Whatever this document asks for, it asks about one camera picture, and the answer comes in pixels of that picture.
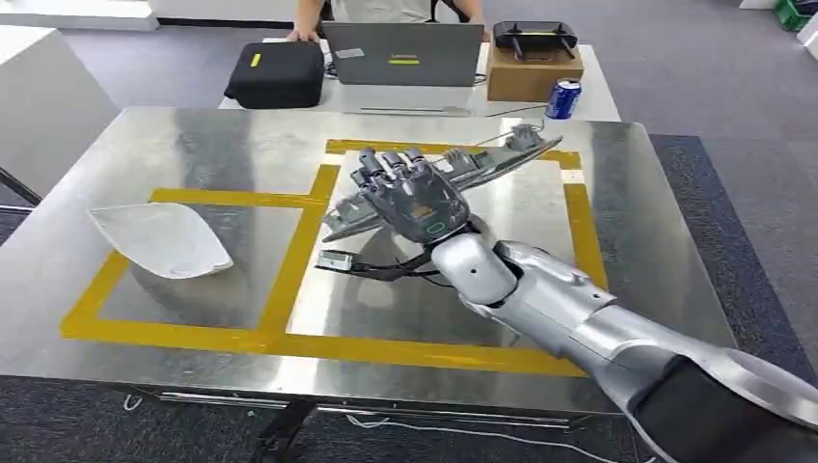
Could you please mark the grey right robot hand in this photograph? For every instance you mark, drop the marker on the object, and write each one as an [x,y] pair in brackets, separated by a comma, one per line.
[415,201]

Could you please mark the long grey ribbed metal part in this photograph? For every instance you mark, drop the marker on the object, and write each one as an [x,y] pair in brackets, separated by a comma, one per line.
[492,167]

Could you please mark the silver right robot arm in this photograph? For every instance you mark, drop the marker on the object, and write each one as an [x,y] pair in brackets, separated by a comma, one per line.
[549,300]

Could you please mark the flat grey slab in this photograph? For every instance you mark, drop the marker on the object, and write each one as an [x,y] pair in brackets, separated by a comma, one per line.
[409,110]

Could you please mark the white desk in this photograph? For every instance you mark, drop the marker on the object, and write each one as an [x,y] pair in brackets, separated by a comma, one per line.
[415,97]

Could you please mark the grey laptop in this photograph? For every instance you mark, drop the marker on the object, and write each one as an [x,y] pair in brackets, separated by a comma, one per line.
[402,54]

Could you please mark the brown cardboard box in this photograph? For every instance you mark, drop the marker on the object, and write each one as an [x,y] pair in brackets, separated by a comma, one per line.
[533,80]

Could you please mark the blue drink can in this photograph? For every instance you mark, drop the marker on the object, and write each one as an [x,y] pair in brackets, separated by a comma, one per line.
[563,99]

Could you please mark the black zip case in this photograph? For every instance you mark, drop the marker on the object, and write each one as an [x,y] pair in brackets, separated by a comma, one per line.
[275,73]

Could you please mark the person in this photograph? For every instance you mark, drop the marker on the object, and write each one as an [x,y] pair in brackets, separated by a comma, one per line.
[383,9]

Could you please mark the person's right hand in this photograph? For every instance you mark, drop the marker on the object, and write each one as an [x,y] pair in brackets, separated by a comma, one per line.
[302,34]

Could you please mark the black remote controller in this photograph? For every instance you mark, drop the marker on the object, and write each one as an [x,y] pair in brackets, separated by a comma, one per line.
[535,35]

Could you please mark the white curved shell part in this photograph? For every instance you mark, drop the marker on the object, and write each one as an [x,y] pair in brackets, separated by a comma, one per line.
[163,239]

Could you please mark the black bench leg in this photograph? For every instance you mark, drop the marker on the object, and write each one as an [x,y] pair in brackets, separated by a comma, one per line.
[281,434]

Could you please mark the white cabinet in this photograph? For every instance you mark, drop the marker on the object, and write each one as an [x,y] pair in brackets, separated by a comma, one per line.
[45,108]

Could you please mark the green plastic crate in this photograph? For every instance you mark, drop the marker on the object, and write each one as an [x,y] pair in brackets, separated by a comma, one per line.
[791,14]

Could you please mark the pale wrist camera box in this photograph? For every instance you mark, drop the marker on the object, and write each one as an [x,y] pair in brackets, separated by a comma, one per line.
[335,261]

